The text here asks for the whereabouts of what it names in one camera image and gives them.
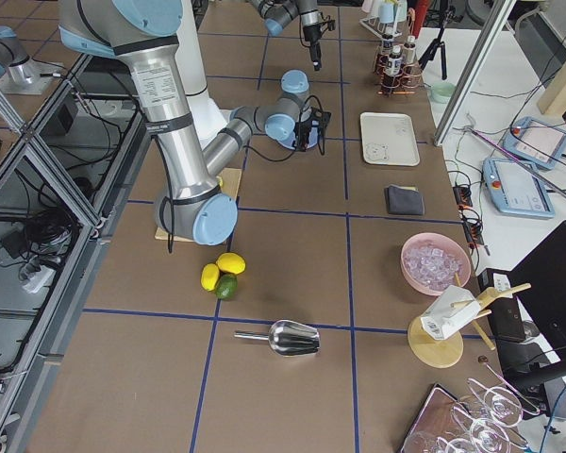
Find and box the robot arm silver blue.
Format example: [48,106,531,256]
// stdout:
[250,0,336,71]
[59,1,330,245]

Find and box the metal scoop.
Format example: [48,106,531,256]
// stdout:
[234,320,321,357]

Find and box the black camera tripod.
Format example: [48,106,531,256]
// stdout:
[418,0,456,80]

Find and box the black monitor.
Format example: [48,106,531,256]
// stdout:
[508,221,566,390]

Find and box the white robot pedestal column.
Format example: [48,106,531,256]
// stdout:
[175,0,231,148]

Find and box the blue plate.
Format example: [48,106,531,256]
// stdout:
[278,122,320,152]

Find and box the yellow lemon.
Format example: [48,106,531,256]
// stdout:
[200,263,221,292]
[216,252,246,275]

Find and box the pink bowl with ice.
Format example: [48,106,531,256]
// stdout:
[400,233,472,295]

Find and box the dark grey folded cloth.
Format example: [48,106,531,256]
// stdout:
[384,185,425,215]

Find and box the aluminium frame post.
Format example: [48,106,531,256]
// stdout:
[433,0,516,146]

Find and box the cream plastic tray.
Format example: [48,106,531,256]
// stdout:
[359,112,420,167]

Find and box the dark drink bottle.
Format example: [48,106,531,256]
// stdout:
[402,35,416,65]
[380,33,395,56]
[386,45,402,76]

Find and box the white wire cup rack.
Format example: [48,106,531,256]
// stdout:
[359,0,408,38]

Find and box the green lime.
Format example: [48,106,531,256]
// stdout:
[214,274,238,300]

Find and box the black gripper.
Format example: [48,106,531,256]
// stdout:
[300,12,336,71]
[292,108,331,151]

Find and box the wooden cutting board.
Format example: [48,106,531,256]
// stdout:
[155,168,242,243]

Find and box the clear wine glass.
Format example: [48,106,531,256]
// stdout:
[459,356,541,428]

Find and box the blue teach pendant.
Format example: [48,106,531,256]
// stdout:
[503,116,566,170]
[482,158,556,219]

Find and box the copper wire bottle basket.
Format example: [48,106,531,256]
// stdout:
[373,11,424,98]

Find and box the green bowl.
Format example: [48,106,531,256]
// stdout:
[429,81,456,104]

